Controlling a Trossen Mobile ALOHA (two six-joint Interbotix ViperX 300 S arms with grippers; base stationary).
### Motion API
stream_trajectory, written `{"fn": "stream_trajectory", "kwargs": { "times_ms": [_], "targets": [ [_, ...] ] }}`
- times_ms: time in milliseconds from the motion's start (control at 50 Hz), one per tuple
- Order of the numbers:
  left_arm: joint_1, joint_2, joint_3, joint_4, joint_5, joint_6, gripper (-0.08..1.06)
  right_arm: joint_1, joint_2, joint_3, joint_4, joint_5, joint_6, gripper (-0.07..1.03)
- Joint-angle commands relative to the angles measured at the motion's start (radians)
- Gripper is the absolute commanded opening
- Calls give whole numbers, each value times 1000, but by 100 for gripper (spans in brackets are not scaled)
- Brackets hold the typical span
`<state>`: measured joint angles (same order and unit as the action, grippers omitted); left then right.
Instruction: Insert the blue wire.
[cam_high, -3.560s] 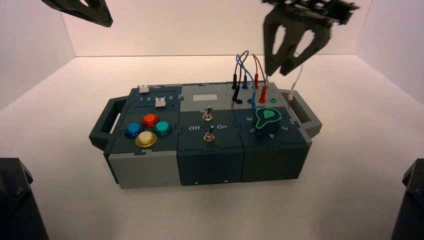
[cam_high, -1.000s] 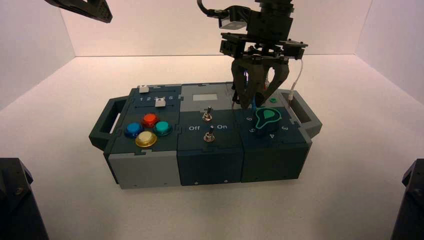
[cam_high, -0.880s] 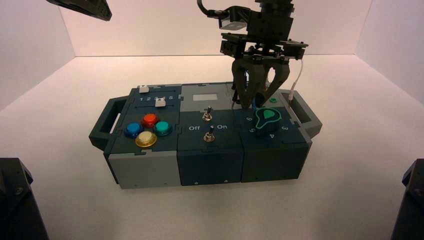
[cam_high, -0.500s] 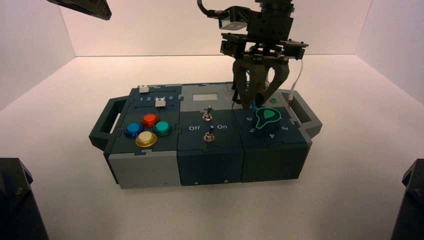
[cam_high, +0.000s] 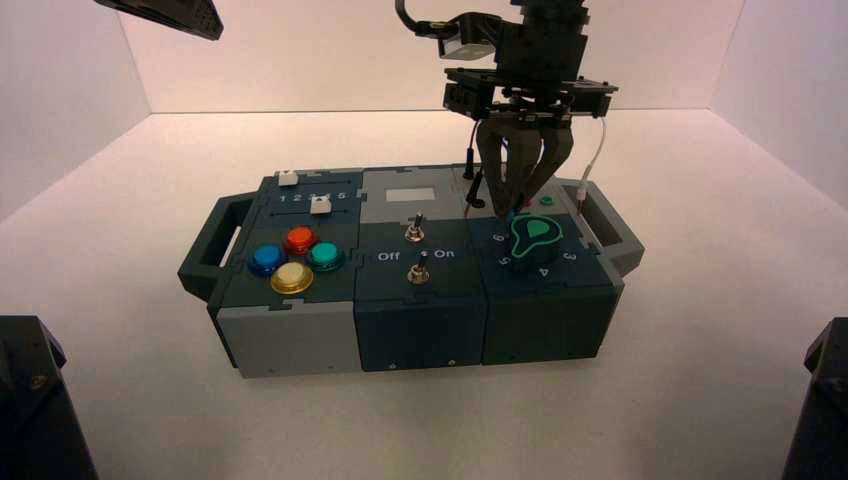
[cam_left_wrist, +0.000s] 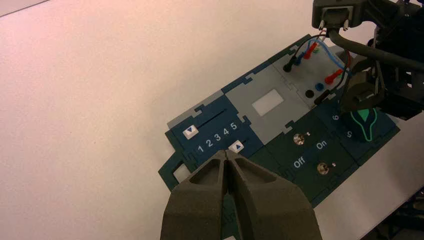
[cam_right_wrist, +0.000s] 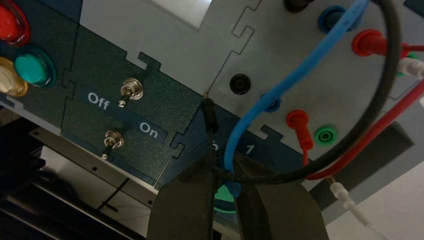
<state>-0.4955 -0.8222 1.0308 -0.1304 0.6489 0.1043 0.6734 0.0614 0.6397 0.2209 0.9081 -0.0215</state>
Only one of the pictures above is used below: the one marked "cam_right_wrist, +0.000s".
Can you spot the yellow round push button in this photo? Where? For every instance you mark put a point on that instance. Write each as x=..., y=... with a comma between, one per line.
x=10, y=79

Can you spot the green round push button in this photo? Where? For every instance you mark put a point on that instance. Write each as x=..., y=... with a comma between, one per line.
x=33, y=68

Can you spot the green-topped rotary knob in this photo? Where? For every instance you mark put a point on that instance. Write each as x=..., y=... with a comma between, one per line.
x=225, y=200

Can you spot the green banana socket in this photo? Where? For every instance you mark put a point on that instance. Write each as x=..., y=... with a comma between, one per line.
x=326, y=134

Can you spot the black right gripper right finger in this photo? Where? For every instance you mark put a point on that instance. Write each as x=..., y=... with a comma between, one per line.
x=278, y=212

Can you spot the black banana socket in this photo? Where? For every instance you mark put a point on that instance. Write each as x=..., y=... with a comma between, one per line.
x=240, y=83

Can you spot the grey and teal control box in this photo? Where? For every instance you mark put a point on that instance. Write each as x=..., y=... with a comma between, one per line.
x=185, y=59

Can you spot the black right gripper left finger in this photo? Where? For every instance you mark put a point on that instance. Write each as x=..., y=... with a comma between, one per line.
x=185, y=208

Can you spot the metal toggle switch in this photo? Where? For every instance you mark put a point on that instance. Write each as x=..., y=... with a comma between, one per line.
x=132, y=89
x=114, y=139

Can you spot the white display window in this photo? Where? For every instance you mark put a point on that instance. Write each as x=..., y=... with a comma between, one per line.
x=185, y=10

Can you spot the blue banana socket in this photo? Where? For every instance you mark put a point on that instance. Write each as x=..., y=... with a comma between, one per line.
x=275, y=106

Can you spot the red round push button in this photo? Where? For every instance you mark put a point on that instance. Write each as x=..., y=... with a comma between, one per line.
x=10, y=23

